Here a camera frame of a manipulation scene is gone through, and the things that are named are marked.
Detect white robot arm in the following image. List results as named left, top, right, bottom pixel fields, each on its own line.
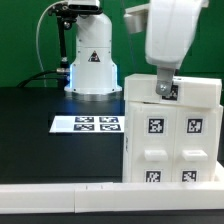
left=66, top=0, right=209, bottom=96

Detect black camera stand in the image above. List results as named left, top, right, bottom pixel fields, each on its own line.
left=47, top=1, right=77, bottom=75

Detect white front fence rail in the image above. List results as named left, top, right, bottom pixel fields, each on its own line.
left=0, top=182, right=224, bottom=214

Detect black cable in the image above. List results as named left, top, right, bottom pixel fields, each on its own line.
left=15, top=69, right=68, bottom=89

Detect small white block part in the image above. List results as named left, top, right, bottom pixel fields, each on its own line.
left=124, top=74, right=222, bottom=109

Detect white flat top panel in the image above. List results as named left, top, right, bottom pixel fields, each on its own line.
left=49, top=115, right=124, bottom=133

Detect white door panel with knob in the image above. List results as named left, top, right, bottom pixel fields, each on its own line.
left=129, top=103, right=176, bottom=183

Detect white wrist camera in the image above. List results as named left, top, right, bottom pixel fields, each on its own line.
left=124, top=3, right=150, bottom=34

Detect white cabinet box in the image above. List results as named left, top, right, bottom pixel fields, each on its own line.
left=122, top=102, right=223, bottom=183

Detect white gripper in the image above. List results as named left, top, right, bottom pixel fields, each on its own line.
left=145, top=0, right=205, bottom=96

